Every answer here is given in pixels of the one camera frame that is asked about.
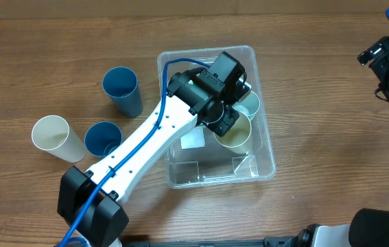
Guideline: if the tall cream cup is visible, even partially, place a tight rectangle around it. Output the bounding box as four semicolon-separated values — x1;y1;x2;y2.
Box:
32;115;86;163
214;111;252;154

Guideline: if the small grey cup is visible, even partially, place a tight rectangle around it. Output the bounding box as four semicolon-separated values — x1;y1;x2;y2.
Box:
233;91;261;120

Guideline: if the tall dark blue cup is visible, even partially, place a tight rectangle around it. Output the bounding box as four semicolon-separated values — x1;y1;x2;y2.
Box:
102;67;143;118
84;121;123;158

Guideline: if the tall cream cup front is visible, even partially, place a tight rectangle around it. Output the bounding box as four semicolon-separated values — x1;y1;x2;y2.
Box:
32;115;86;163

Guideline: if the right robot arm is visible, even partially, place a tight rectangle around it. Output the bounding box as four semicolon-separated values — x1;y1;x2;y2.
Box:
284;36;389;246

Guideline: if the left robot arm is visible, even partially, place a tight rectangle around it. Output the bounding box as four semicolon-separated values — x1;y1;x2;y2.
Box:
58;64;250;246

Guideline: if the white label in bin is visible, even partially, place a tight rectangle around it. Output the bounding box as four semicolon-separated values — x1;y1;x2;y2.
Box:
180;128;205;150

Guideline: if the clear plastic storage bin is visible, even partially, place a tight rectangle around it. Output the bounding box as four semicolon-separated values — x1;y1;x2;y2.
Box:
157;45;276;189

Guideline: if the tall dark blue cup front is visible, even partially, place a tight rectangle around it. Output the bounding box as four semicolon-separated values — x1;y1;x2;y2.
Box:
84;121;123;158

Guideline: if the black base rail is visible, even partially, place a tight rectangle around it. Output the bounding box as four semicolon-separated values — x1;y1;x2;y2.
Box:
122;237;293;247

